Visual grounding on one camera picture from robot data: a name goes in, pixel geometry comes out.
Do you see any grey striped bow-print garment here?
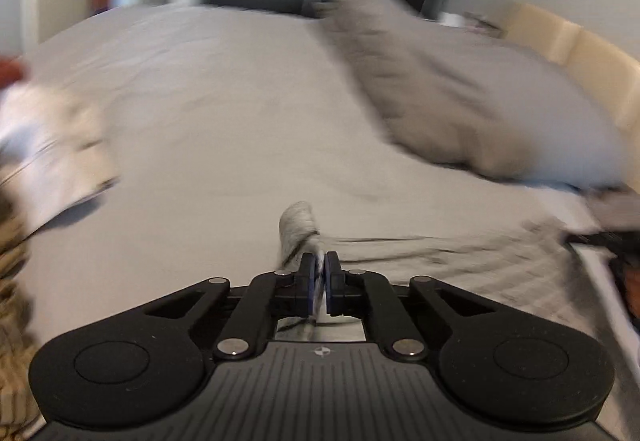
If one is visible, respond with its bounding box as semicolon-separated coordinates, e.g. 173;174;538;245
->
277;201;603;347

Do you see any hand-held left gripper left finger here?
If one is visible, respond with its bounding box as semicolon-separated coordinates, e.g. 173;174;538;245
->
145;252;319;362

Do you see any beige striped garment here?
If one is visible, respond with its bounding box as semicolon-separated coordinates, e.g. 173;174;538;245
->
0;181;47;428

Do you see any light thin-striped garment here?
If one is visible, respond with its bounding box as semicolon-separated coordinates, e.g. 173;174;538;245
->
0;81;122;233

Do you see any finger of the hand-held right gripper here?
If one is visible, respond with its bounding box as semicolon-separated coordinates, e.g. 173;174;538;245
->
564;230;640;254

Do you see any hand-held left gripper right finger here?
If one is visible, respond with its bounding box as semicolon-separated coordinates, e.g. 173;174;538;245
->
324;252;494;362

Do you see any grey bed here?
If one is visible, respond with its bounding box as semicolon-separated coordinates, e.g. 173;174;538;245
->
0;4;640;441

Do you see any rust red garment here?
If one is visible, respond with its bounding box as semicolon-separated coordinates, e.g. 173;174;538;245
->
0;55;27;88

